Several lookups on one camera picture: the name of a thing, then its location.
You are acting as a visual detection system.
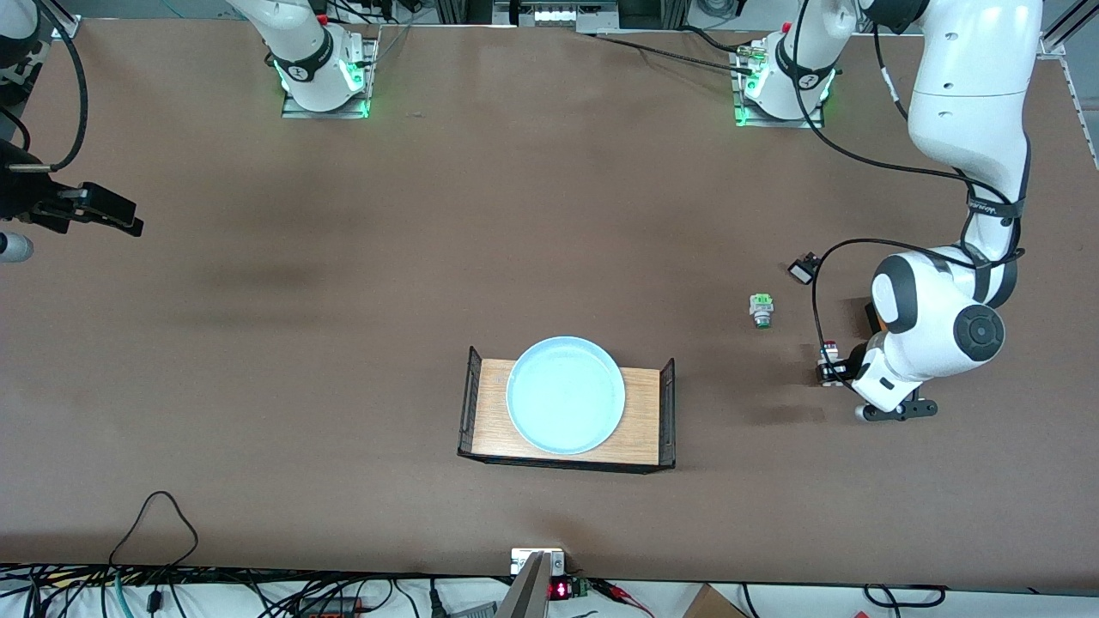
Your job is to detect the light blue round plate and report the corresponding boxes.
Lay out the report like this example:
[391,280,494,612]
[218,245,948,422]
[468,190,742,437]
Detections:
[506,336,627,456]

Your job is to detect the brown cardboard box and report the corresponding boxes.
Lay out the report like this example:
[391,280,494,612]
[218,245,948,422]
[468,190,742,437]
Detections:
[683,584,750,618]

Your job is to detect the red clip leads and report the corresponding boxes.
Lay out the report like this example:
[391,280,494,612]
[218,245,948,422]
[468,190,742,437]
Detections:
[592,579,655,618]

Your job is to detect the white power strip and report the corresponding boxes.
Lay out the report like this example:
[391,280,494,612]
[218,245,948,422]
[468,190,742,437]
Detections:
[494,0,621,33]

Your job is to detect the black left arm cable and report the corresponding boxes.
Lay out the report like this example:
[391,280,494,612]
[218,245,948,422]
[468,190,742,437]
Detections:
[790,0,1027,391]

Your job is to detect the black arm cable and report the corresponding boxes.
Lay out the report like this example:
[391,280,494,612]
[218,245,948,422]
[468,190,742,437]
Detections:
[9,0,88,173]
[790,0,1027,391]

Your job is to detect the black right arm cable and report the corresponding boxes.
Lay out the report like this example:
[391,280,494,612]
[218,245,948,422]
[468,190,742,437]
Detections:
[9,0,88,173]

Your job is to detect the aluminium frame corner profile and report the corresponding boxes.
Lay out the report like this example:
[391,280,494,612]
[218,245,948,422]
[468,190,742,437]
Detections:
[1035,0,1099,59]
[26,0,82,39]

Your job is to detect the wooden shelf with wire sides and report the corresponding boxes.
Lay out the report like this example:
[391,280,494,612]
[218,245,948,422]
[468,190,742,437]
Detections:
[457,346,677,475]

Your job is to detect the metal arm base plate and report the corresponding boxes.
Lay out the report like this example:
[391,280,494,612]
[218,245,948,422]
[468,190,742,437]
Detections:
[732,43,827,130]
[282,36,379,119]

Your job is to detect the black floor cable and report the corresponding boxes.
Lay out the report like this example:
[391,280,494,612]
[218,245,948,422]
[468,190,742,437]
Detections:
[863,584,950,610]

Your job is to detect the black looped cable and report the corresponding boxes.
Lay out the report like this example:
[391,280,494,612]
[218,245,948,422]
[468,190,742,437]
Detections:
[107,491,200,612]

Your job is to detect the grey camera mount bar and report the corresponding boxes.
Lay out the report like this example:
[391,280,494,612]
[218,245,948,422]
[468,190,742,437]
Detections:
[496,548,568,618]

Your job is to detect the black cable on table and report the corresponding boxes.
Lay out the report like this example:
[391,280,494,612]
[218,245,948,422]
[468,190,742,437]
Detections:
[592,26,761,76]

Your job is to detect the black cable tangle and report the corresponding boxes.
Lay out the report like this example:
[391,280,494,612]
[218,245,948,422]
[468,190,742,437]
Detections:
[0,562,516,618]

